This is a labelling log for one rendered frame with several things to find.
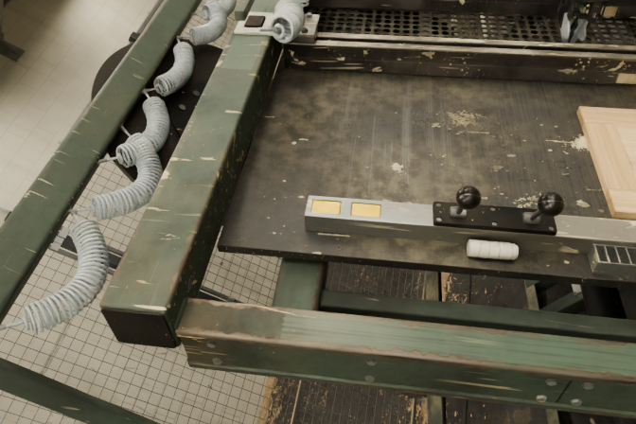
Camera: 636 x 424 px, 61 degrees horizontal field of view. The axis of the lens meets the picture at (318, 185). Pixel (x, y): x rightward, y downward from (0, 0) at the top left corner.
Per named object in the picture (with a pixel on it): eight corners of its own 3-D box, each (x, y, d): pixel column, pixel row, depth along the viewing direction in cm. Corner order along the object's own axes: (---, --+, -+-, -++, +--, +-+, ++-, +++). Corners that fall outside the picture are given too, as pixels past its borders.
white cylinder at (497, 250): (467, 259, 90) (515, 264, 90) (469, 249, 88) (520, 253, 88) (466, 246, 93) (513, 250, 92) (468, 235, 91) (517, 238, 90)
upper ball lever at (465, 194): (467, 226, 92) (484, 207, 79) (444, 224, 92) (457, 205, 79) (468, 204, 93) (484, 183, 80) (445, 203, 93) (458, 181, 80)
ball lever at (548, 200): (539, 232, 90) (569, 214, 78) (517, 230, 91) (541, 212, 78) (539, 210, 91) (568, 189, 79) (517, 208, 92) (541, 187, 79)
